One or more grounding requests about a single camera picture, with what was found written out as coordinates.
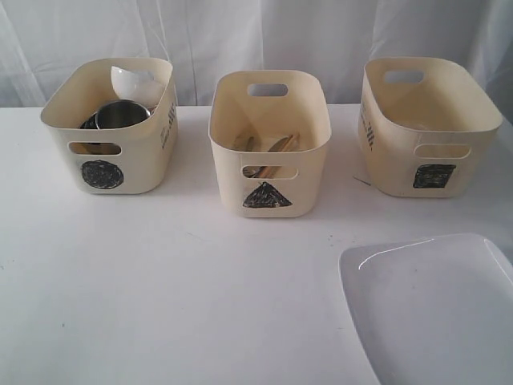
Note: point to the white backdrop curtain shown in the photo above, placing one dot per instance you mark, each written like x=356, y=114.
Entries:
x=43, y=42

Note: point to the brown wooden chopstick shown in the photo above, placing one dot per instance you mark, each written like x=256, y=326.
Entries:
x=270, y=171

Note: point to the steel table knife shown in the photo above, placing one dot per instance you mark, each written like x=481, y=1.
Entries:
x=277, y=147

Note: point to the white square plate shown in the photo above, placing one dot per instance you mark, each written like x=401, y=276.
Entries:
x=432, y=311

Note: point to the cream bin with square mark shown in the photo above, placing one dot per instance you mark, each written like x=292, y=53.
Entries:
x=424, y=126

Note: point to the cream bin with circle mark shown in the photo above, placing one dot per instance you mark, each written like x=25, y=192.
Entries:
x=129, y=160

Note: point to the white ceramic bowl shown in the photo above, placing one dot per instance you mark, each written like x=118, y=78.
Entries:
x=138, y=86

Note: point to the cream bin with triangle mark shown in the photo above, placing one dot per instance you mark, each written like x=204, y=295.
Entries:
x=269, y=105

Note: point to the steel spoon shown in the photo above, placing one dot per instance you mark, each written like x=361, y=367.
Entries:
x=246, y=143

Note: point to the steel mug with wire handle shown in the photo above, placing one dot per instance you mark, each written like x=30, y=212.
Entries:
x=121, y=113

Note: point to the shiny steel mug front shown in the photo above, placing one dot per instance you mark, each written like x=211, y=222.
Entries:
x=90, y=123

